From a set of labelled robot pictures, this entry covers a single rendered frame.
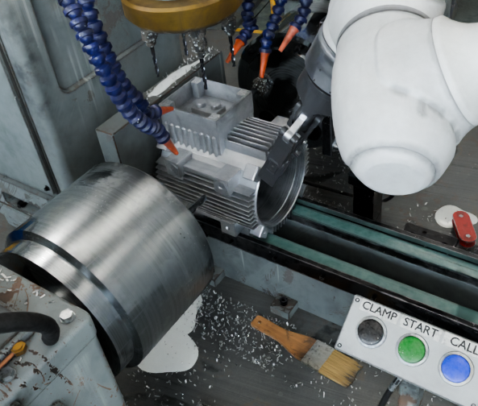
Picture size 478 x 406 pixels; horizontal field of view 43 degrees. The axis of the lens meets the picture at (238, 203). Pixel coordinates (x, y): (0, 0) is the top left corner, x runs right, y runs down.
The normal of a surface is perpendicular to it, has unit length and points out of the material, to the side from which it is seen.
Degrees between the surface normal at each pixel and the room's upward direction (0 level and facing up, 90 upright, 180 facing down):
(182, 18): 90
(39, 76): 90
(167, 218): 43
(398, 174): 109
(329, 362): 1
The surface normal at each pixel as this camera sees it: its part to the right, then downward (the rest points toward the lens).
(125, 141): 0.83, 0.29
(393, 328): -0.41, -0.27
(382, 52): -0.51, -0.52
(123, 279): 0.57, -0.25
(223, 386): -0.11, -0.75
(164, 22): -0.23, 0.66
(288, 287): -0.55, 0.58
